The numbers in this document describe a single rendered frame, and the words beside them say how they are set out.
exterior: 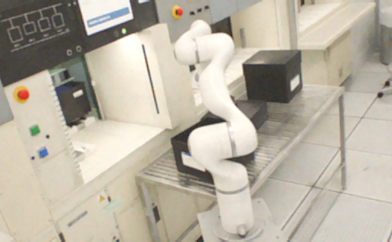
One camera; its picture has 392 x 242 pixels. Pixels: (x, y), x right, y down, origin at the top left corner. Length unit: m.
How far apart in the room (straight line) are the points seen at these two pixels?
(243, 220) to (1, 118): 0.94
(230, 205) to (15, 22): 1.01
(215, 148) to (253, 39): 2.18
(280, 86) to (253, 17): 0.99
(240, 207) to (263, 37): 2.11
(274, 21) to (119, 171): 1.84
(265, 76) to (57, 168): 1.36
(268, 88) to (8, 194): 1.59
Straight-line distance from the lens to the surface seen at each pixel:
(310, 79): 3.93
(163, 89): 2.13
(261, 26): 3.41
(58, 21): 1.78
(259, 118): 2.31
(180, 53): 1.59
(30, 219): 1.81
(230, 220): 1.54
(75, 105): 2.48
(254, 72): 2.59
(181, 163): 1.99
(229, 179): 1.44
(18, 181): 1.73
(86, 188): 1.94
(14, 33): 1.67
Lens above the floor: 1.77
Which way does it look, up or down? 24 degrees down
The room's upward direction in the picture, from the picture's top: 11 degrees counter-clockwise
